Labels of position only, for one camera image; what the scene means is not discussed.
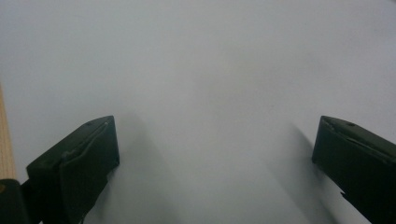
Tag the light wooden board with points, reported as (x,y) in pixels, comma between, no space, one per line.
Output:
(5,149)

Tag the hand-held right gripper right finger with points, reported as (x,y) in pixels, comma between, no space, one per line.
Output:
(358,161)

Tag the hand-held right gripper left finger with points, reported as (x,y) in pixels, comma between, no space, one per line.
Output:
(77,168)

